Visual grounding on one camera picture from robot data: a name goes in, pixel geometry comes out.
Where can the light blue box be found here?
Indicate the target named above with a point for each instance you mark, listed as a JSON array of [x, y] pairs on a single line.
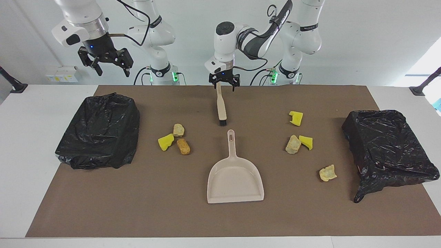
[[438, 105]]

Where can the brown cork-like chunk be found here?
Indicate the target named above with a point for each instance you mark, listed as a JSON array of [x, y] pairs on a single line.
[[183, 146]]

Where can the beige brush with black bristles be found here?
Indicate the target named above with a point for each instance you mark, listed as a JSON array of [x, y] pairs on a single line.
[[221, 106]]

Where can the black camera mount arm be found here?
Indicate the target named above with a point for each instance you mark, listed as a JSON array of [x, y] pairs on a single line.
[[13, 85], [422, 88]]

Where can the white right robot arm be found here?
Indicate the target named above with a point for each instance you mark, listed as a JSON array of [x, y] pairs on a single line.
[[79, 13]]

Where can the white wall socket strip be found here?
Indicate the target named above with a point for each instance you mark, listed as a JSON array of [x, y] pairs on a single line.
[[62, 74]]

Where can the yellow sponge wedge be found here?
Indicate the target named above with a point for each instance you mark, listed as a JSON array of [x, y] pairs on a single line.
[[306, 142]]

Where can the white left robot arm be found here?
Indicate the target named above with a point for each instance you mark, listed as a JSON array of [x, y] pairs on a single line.
[[224, 44]]

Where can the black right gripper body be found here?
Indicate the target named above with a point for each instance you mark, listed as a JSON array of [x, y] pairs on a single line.
[[103, 51]]

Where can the beige plastic dustpan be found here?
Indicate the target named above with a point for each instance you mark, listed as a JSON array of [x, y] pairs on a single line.
[[234, 182]]

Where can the black bag lined bin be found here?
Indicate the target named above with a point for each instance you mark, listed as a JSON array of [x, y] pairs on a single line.
[[386, 144], [96, 148]]

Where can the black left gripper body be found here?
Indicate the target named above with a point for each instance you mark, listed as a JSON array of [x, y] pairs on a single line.
[[224, 77]]

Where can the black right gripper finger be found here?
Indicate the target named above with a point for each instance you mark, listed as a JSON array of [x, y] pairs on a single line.
[[97, 69], [126, 71]]

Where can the beige crumbly foam chunk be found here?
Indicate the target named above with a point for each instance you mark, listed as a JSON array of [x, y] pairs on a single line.
[[328, 173], [293, 144], [178, 130]]

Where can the yellow notched sponge piece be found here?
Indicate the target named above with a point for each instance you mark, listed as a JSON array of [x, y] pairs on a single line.
[[296, 118]]

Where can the yellow sponge chunk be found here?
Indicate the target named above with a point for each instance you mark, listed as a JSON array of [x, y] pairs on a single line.
[[165, 142]]

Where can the brown paper table mat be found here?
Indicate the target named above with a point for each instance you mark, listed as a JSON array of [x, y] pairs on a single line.
[[220, 213]]

